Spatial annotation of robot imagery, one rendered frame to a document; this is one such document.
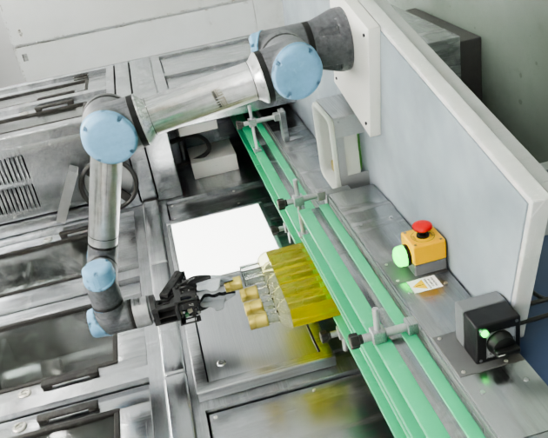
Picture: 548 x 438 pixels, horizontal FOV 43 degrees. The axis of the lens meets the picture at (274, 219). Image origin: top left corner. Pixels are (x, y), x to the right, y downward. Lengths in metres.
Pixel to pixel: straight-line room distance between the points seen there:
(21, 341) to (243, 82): 1.06
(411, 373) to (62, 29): 4.38
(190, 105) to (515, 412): 0.87
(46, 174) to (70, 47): 2.74
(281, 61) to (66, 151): 1.29
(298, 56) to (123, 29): 3.84
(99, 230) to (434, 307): 0.84
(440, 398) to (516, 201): 0.34
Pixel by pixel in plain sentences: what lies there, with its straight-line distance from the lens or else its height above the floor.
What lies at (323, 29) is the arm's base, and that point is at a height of 0.84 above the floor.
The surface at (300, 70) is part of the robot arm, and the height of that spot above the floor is 0.94.
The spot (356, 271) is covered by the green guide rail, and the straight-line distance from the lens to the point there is 1.52.
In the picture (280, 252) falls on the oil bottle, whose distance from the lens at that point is 1.84.
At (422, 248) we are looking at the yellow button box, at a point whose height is 0.81.
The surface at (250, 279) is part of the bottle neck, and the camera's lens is 1.78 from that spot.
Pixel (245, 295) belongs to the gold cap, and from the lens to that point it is 1.73.
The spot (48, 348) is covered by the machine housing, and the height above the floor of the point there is 1.71.
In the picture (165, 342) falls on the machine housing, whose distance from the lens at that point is 1.88.
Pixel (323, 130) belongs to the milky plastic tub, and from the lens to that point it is 1.96.
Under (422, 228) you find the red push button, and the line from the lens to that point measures 1.42.
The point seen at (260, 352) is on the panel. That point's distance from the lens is 1.76.
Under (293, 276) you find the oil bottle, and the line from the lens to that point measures 1.72.
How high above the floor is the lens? 1.24
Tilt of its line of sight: 7 degrees down
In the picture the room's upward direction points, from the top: 104 degrees counter-clockwise
